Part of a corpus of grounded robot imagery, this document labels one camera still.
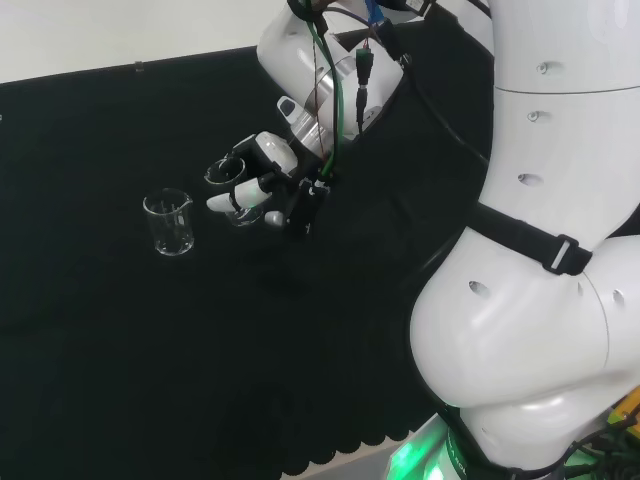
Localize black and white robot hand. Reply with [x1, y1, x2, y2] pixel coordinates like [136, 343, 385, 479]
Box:
[206, 131, 329, 241]

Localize green cable plug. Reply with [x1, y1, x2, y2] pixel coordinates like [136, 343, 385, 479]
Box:
[355, 45, 375, 87]

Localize black cable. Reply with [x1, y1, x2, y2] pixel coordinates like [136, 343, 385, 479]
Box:
[384, 19, 491, 166]

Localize black arm strap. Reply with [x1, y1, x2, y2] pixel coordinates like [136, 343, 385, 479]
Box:
[472, 202, 595, 277]

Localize green cable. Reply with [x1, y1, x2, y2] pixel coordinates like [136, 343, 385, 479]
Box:
[294, 0, 347, 179]

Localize clear glass beaker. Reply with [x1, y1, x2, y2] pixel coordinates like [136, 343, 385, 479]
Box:
[203, 156, 265, 229]
[141, 187, 196, 257]

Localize black table cloth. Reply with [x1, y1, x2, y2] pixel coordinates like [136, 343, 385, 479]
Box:
[0, 22, 496, 480]

